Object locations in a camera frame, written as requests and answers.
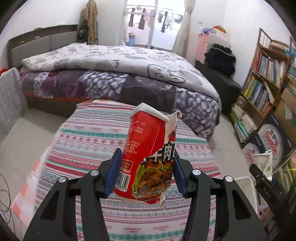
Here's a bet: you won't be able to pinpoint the red torn noodle cup piece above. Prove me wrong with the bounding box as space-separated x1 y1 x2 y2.
114 103 182 204

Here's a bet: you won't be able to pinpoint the pink checked cloth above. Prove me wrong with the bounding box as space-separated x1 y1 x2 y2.
195 32 231 64

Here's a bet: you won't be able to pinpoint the black storage bench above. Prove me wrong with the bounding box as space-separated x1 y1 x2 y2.
195 60 241 115

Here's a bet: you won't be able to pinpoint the person's hand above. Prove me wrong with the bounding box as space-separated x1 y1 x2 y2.
258 204 274 227

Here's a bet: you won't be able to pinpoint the white plastic trash bin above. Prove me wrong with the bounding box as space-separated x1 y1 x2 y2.
234 176 258 214

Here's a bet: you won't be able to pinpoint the black bag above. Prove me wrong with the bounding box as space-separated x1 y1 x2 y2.
77 20 88 43

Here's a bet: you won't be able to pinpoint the lower Ganten water carton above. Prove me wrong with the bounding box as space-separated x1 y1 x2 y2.
242 133 265 167

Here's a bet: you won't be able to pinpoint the grey upholstered headboard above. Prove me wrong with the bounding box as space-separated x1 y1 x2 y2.
7 25 78 68

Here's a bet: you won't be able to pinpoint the upper Ganten water carton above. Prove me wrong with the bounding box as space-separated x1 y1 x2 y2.
257 114 293 168

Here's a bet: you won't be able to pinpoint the ganten water carton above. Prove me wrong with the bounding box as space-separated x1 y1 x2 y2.
257 114 293 168
242 133 265 167

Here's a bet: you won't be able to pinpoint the plaid coat on rack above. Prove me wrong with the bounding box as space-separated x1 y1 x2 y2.
85 0 98 45

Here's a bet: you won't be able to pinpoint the white floral paper cup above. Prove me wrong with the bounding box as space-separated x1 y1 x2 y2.
252 150 273 181

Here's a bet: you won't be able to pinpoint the brown cardboard box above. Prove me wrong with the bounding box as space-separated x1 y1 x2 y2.
274 88 296 145

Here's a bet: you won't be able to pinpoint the black cables on floor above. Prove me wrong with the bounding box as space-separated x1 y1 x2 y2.
0 172 16 235

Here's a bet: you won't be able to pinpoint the beige curtain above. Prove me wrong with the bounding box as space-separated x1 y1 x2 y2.
172 0 196 57

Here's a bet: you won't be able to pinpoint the black clothes pile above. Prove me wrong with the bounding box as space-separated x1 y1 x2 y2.
205 44 236 77

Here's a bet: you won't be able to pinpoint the grey quilted cushion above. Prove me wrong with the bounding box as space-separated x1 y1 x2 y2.
0 67 29 143

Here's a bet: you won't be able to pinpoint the patterned striped tablecloth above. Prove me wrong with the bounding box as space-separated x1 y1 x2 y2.
11 99 223 241

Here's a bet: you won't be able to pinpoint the wooden bookshelf with books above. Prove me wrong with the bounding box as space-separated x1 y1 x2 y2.
229 28 295 147

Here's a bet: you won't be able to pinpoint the white cat print duvet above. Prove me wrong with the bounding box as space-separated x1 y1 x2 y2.
21 43 221 103

